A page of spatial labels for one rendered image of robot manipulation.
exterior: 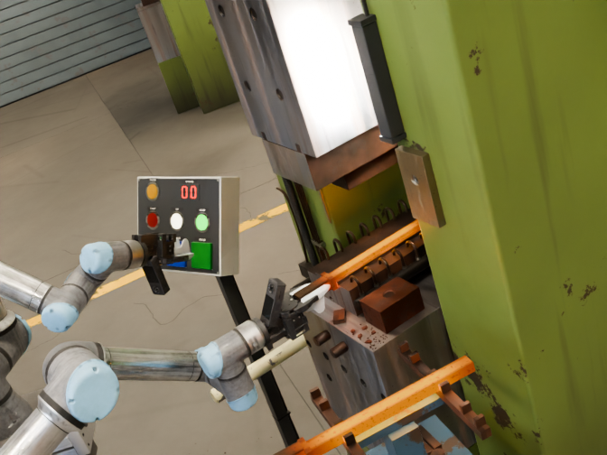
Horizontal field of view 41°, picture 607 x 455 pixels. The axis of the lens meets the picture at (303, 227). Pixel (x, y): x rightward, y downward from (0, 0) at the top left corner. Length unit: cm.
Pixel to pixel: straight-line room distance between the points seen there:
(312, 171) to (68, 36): 808
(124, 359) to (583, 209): 107
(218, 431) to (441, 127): 203
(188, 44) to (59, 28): 324
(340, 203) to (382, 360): 50
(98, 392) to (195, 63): 524
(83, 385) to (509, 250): 89
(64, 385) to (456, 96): 96
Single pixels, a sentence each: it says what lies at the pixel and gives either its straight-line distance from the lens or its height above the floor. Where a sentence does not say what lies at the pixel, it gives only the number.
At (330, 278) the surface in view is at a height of 101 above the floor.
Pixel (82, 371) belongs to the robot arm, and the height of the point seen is 118.
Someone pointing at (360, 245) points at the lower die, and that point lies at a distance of 215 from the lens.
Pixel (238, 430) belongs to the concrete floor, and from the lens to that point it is 331.
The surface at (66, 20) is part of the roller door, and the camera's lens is 977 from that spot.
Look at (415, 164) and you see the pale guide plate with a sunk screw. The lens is 169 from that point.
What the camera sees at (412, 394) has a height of 101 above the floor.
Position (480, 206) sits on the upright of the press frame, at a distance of 162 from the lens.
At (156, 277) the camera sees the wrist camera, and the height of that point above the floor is 107.
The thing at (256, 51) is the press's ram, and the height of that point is 160.
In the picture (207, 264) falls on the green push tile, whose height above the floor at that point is 99.
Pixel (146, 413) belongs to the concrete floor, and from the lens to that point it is 361.
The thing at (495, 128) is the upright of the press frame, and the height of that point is 141.
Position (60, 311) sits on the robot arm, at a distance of 202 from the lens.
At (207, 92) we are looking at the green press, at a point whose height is 17.
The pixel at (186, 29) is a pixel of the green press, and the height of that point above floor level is 71.
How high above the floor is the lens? 204
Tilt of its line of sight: 27 degrees down
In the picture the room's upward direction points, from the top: 19 degrees counter-clockwise
